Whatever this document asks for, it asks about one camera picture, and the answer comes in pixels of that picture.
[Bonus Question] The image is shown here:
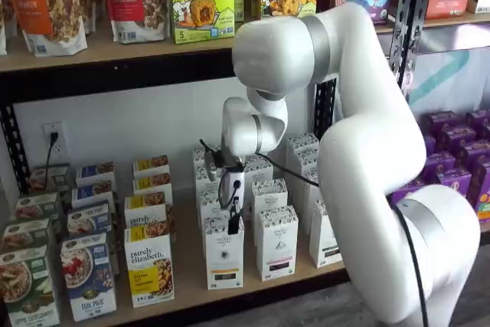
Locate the blue flax plus box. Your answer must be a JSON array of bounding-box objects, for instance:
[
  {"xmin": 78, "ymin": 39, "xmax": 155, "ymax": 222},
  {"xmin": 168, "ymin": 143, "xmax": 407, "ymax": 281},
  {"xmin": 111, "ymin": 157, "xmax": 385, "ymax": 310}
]
[
  {"xmin": 75, "ymin": 161, "xmax": 117, "ymax": 188},
  {"xmin": 67, "ymin": 201, "xmax": 116, "ymax": 238},
  {"xmin": 70, "ymin": 179, "xmax": 118, "ymax": 209},
  {"xmin": 60, "ymin": 231, "xmax": 118, "ymax": 322}
]

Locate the blue label granola bag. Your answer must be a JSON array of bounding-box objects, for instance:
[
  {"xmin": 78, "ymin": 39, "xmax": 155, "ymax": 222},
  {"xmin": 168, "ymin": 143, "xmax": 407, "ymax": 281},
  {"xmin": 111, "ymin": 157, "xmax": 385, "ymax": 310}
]
[{"xmin": 0, "ymin": 0, "xmax": 8, "ymax": 56}]

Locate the orange green snack box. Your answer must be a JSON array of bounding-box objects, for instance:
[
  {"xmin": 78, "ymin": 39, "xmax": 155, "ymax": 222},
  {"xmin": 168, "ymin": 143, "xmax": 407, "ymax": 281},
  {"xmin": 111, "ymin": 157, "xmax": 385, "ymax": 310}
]
[{"xmin": 475, "ymin": 191, "xmax": 490, "ymax": 223}]

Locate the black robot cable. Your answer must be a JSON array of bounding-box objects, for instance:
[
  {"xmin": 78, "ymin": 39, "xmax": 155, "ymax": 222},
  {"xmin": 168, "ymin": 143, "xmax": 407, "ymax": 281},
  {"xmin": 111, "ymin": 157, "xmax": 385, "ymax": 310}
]
[{"xmin": 198, "ymin": 138, "xmax": 429, "ymax": 327}]

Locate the white box yellow strip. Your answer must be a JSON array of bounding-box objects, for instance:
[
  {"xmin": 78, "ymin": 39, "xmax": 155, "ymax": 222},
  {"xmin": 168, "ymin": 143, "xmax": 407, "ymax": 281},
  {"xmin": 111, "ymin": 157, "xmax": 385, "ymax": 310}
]
[
  {"xmin": 191, "ymin": 147, "xmax": 215, "ymax": 171},
  {"xmin": 198, "ymin": 188, "xmax": 230, "ymax": 224},
  {"xmin": 204, "ymin": 216, "xmax": 246, "ymax": 290},
  {"xmin": 194, "ymin": 168, "xmax": 221, "ymax": 195}
]

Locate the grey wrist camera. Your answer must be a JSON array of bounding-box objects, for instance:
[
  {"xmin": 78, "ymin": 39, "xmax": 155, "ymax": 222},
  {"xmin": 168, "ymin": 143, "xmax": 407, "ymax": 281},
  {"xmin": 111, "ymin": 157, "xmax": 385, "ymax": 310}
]
[{"xmin": 204, "ymin": 149, "xmax": 225, "ymax": 183}]

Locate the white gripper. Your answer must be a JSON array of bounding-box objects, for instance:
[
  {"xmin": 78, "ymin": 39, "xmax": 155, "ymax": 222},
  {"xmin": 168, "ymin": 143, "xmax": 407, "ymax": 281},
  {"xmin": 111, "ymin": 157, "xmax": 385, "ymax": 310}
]
[{"xmin": 220, "ymin": 168, "xmax": 247, "ymax": 236}]

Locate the wooden shelf board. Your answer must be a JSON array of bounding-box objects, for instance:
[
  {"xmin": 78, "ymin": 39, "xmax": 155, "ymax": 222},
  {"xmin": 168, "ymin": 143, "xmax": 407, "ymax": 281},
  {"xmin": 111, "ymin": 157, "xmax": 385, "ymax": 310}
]
[
  {"xmin": 0, "ymin": 12, "xmax": 397, "ymax": 74},
  {"xmin": 374, "ymin": 11, "xmax": 490, "ymax": 35},
  {"xmin": 7, "ymin": 158, "xmax": 350, "ymax": 327}
]

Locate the white wall outlet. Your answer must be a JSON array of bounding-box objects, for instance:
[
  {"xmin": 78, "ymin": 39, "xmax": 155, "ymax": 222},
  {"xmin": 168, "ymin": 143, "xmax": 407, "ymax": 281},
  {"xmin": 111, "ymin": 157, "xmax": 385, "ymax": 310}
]
[{"xmin": 41, "ymin": 122, "xmax": 69, "ymax": 163}]

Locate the purely elizabeth yellow box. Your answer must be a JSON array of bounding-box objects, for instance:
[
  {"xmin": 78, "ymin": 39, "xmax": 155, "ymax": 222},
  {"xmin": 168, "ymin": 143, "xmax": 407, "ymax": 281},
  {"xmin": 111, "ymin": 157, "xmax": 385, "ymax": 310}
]
[
  {"xmin": 132, "ymin": 172, "xmax": 174, "ymax": 196},
  {"xmin": 132, "ymin": 155, "xmax": 172, "ymax": 177},
  {"xmin": 124, "ymin": 191, "xmax": 177, "ymax": 231},
  {"xmin": 124, "ymin": 222, "xmax": 176, "ymax": 309}
]

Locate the pale backing sheet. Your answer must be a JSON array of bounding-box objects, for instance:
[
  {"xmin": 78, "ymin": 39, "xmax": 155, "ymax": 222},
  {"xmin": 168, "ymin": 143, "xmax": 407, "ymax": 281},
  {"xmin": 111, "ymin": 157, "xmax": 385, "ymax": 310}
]
[{"xmin": 403, "ymin": 47, "xmax": 490, "ymax": 116}]

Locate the green oatmeal box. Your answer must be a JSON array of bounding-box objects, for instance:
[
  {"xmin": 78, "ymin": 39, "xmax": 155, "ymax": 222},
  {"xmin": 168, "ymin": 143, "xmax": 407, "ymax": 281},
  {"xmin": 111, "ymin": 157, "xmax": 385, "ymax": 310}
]
[
  {"xmin": 0, "ymin": 244, "xmax": 62, "ymax": 327},
  {"xmin": 0, "ymin": 217, "xmax": 54, "ymax": 257},
  {"xmin": 28, "ymin": 164, "xmax": 74, "ymax": 198},
  {"xmin": 13, "ymin": 191, "xmax": 64, "ymax": 234}
]

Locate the white box green strip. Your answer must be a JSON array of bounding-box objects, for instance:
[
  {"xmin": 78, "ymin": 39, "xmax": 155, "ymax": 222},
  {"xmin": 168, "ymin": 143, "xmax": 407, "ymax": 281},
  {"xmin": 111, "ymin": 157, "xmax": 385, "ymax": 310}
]
[
  {"xmin": 286, "ymin": 132, "xmax": 321, "ymax": 155},
  {"xmin": 293, "ymin": 149, "xmax": 321, "ymax": 175},
  {"xmin": 302, "ymin": 168, "xmax": 322, "ymax": 228},
  {"xmin": 308, "ymin": 199, "xmax": 343, "ymax": 269}
]

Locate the orange label granola bag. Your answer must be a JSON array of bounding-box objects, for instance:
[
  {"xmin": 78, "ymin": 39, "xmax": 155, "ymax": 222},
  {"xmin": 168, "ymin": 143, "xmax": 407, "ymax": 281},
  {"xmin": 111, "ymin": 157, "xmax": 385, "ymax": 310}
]
[{"xmin": 6, "ymin": 0, "xmax": 89, "ymax": 57}]

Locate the black plug with cord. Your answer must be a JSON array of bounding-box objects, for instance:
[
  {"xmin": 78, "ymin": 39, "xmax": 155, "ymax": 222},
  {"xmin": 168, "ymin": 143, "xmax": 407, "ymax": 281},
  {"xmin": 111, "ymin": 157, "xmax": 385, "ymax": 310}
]
[{"xmin": 44, "ymin": 131, "xmax": 60, "ymax": 190}]

